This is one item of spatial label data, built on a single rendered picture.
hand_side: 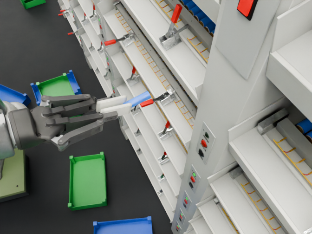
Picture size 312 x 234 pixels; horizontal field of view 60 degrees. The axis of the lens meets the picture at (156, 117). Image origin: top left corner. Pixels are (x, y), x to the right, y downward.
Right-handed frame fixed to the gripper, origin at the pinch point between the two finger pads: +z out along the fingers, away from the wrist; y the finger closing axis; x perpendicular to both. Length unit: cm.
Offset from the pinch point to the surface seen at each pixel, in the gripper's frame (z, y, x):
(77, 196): 2, 28, 108
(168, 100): 18.3, 3.2, 6.4
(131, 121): 34, 40, 66
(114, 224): 15, 5, 105
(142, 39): 21.0, 26.2, 3.2
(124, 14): 21.2, 40.1, 3.1
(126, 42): 17.8, 29.9, 6.6
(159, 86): 19.0, 9.4, 7.1
